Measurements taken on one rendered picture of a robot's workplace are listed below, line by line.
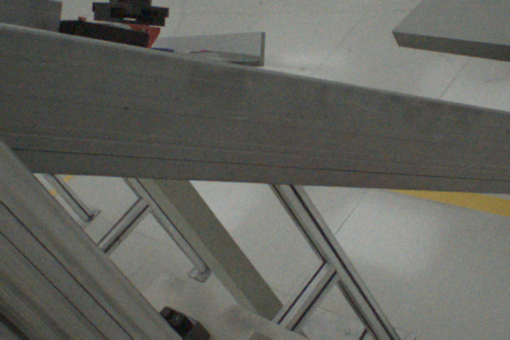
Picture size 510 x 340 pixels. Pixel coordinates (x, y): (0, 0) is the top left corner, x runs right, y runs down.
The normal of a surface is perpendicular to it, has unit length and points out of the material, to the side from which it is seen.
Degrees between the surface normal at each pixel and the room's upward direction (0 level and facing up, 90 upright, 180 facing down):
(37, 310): 90
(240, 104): 90
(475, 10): 0
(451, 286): 0
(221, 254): 90
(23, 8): 90
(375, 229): 0
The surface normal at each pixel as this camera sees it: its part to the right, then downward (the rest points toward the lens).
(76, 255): 0.63, 0.12
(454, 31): -0.47, -0.72
